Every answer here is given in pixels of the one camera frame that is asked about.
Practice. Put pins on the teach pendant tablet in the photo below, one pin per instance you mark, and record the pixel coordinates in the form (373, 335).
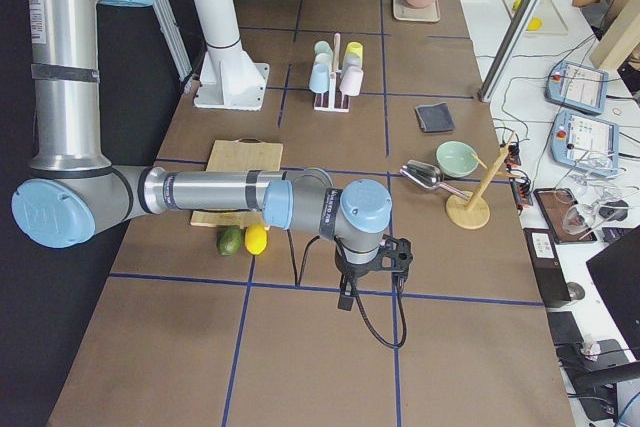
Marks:
(578, 87)
(585, 143)

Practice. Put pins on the wooden mug tree stand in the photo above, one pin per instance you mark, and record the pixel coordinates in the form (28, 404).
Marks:
(474, 213)

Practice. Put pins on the yellow cup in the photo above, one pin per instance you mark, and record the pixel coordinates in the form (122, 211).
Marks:
(354, 48)

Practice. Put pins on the far teach pendant tablet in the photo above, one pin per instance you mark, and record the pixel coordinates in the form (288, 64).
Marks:
(578, 87)

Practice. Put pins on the yellow fruit on tray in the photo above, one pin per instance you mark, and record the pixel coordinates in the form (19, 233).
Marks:
(534, 25)

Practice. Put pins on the cream tray with fruit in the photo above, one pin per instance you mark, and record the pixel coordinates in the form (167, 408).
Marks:
(553, 22)

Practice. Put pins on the brown tablet device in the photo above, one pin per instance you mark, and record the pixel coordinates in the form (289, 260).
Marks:
(555, 204)

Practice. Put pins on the black laptop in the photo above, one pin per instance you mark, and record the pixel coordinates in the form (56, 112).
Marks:
(615, 274)

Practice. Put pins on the grey folded cloth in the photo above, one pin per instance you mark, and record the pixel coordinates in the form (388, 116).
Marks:
(434, 118)

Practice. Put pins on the yellow lemon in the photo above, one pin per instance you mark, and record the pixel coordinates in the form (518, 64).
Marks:
(256, 239)

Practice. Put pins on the aluminium frame post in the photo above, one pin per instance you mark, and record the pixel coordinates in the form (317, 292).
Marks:
(506, 49)

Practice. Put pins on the white wire cup rack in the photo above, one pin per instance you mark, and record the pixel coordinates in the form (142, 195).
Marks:
(327, 101)

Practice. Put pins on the grey white cup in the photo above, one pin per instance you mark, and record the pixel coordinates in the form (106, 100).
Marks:
(351, 60)

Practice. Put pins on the mint green bowl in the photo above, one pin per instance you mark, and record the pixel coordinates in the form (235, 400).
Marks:
(456, 159)

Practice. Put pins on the metal scoop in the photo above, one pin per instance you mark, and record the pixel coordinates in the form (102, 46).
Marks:
(429, 177)

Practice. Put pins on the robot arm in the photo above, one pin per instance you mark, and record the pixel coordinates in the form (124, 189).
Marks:
(76, 192)

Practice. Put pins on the mint green cup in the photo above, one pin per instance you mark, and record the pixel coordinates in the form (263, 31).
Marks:
(323, 47)

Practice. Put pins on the near teach pendant tablet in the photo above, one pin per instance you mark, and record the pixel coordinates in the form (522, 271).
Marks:
(585, 143)

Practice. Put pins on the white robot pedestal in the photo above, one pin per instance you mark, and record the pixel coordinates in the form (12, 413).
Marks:
(229, 78)

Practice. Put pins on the safety glasses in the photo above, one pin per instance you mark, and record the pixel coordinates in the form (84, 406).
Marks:
(582, 219)

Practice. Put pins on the pink cup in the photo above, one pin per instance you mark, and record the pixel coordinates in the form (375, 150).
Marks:
(351, 81)

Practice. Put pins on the wooden cutting board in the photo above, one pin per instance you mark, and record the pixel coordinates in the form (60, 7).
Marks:
(238, 155)

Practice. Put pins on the black computer mouse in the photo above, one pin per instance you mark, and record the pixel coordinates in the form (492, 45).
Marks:
(614, 210)

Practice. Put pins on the green avocado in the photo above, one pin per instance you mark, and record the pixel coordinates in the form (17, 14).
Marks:
(229, 240)

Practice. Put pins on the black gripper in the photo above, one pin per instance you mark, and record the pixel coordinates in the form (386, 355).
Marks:
(351, 272)

